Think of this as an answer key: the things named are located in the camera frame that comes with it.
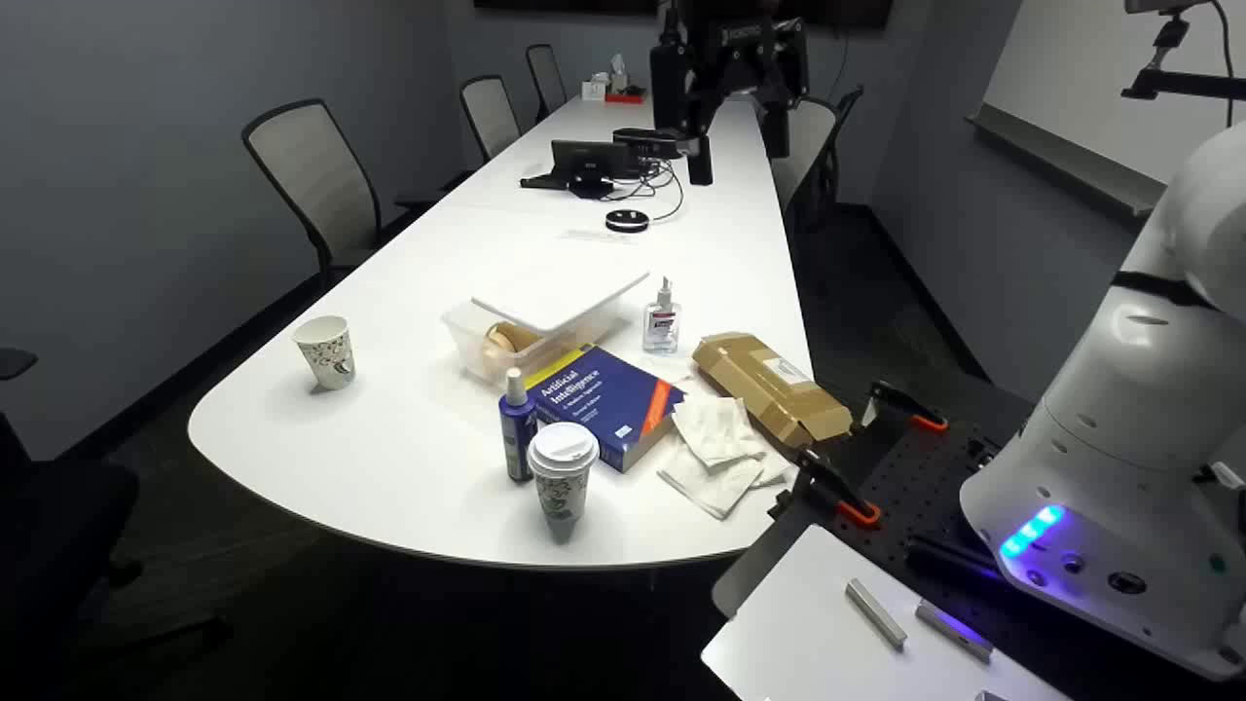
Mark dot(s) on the black desk phone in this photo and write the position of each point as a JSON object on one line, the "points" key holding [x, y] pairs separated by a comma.
{"points": [[580, 163]]}

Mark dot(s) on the blue book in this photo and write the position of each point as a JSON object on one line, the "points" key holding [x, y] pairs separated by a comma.
{"points": [[607, 397]]}

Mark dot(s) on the wall whiteboard with tray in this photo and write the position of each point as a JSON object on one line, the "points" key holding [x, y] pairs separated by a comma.
{"points": [[1104, 89]]}

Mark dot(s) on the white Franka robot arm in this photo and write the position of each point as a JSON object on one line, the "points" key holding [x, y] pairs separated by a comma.
{"points": [[1131, 428]]}

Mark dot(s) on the white paper napkin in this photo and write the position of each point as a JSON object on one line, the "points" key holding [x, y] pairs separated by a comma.
{"points": [[711, 489], [719, 428]]}

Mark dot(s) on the grey metal bar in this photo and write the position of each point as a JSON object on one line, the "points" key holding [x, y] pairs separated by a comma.
{"points": [[876, 615], [956, 631]]}

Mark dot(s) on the black camera on stand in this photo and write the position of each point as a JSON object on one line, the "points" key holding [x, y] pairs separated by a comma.
{"points": [[1170, 71]]}

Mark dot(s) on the black round puck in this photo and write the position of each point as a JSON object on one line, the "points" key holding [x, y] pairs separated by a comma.
{"points": [[626, 219]]}

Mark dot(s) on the white flat board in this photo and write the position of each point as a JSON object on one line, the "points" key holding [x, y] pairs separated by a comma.
{"points": [[803, 635]]}

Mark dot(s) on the brown round item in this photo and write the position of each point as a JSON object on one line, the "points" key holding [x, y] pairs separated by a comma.
{"points": [[507, 341]]}

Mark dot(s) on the clear hand sanitizer bottle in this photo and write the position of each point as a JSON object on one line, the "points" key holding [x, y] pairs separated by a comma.
{"points": [[658, 324]]}

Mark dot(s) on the large mesh office chair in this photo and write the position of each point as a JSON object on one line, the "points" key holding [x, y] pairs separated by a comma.
{"points": [[311, 167]]}

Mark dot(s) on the open patterned paper cup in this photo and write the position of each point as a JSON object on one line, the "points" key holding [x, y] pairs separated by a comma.
{"points": [[327, 352]]}

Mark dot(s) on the brown cardboard box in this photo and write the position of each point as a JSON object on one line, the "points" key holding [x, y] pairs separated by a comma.
{"points": [[771, 388]]}

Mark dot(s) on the coffee cup with white lid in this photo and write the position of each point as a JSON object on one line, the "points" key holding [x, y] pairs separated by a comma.
{"points": [[562, 485]]}

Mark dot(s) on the blue spray bottle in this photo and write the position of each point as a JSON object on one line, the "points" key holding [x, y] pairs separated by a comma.
{"points": [[514, 435]]}

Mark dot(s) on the small white cup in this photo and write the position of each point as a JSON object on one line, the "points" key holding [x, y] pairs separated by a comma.
{"points": [[593, 89]]}

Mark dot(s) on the black clamp with orange tips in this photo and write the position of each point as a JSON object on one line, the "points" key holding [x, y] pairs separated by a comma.
{"points": [[907, 411], [835, 492]]}

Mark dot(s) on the red flat object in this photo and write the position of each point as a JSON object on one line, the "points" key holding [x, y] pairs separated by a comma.
{"points": [[626, 96]]}

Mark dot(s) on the black padded chair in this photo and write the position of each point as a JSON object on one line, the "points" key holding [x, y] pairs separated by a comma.
{"points": [[61, 531]]}

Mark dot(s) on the black flat device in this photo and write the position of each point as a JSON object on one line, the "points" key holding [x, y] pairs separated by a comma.
{"points": [[647, 140]]}

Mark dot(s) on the clear plastic tote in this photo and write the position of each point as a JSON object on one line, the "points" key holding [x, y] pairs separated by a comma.
{"points": [[472, 341]]}

